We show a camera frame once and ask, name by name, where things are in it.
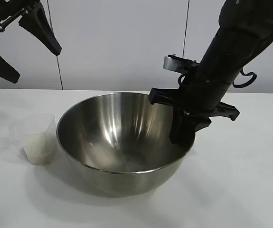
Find white rice grains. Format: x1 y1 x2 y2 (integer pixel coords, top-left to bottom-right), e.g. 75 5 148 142
23 133 56 166

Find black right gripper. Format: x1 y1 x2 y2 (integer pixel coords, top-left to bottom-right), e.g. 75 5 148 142
150 68 241 146

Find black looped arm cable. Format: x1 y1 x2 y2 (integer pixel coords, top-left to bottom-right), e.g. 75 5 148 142
233 67 258 87

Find stainless steel mixing bowl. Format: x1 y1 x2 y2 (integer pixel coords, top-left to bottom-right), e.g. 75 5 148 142
56 92 196 192

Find short black camera cable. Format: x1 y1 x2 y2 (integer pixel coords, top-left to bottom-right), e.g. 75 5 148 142
177 73 190 86

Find clear plastic measuring cup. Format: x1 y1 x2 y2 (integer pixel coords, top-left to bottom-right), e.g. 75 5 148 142
8 114 57 166

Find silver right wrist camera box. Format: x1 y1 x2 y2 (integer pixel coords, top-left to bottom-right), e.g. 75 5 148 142
162 54 200 74

